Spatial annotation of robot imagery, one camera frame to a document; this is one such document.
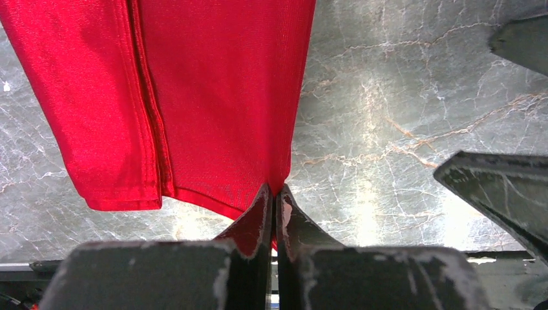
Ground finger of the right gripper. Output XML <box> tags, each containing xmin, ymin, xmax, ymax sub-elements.
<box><xmin>489</xmin><ymin>15</ymin><xmax>547</xmax><ymax>76</ymax></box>
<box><xmin>434</xmin><ymin>151</ymin><xmax>547</xmax><ymax>263</ymax></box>

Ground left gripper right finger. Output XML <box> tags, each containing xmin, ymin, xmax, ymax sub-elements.
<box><xmin>276</xmin><ymin>187</ymin><xmax>489</xmax><ymax>309</ymax></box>

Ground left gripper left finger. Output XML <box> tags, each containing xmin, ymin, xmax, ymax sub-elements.
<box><xmin>39</xmin><ymin>185</ymin><xmax>273</xmax><ymax>309</ymax></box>

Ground red cloth napkin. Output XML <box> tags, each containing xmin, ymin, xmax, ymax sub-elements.
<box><xmin>0</xmin><ymin>0</ymin><xmax>318</xmax><ymax>250</ymax></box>

